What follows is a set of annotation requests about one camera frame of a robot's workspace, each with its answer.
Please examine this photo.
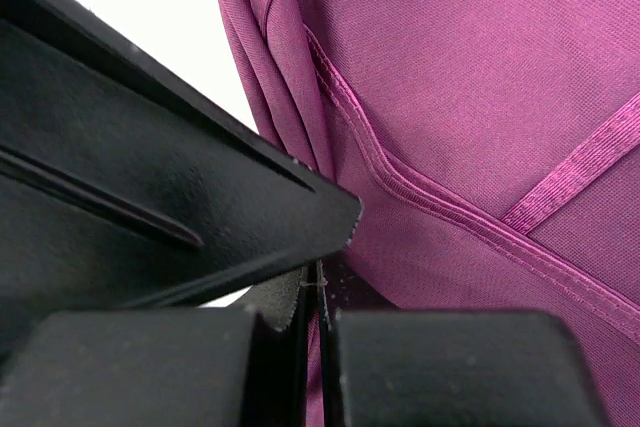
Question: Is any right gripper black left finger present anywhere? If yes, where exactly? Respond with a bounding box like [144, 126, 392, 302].
[1, 270, 307, 426]

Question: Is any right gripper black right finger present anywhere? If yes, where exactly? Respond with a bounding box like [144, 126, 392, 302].
[314, 264, 609, 426]

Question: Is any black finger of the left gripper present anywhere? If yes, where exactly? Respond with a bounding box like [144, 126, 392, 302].
[1, 0, 361, 351]

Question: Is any purple cloth napkin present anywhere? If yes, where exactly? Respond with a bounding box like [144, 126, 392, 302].
[219, 0, 639, 426]

